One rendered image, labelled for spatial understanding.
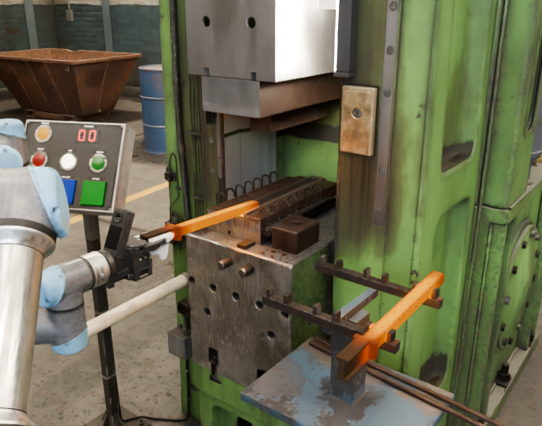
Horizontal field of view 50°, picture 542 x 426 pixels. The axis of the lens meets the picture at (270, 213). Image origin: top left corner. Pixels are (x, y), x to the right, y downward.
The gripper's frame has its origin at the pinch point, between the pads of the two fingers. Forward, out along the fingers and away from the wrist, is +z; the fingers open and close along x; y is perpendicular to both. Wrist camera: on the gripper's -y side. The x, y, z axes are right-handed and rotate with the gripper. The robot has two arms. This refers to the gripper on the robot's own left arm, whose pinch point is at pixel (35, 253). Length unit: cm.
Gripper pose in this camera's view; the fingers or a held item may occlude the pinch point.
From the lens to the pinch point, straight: 164.4
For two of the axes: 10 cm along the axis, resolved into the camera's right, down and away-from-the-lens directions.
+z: 0.0, 9.4, 3.4
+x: 6.9, 2.5, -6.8
